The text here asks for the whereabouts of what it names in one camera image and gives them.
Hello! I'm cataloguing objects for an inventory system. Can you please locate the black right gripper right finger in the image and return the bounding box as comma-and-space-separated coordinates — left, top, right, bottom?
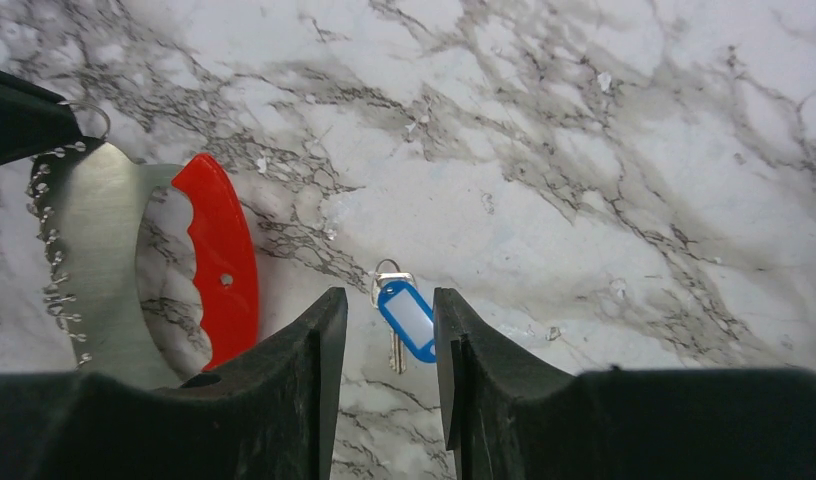
433, 288, 816, 479

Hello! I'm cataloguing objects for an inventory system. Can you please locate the blue capped silver key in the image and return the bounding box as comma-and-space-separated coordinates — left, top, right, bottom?
370, 259, 436, 375

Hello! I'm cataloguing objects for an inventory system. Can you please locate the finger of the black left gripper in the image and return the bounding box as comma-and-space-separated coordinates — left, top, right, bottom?
0, 70, 104, 167

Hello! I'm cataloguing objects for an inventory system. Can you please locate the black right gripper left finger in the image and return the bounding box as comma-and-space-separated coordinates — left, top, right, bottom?
0, 287, 348, 479

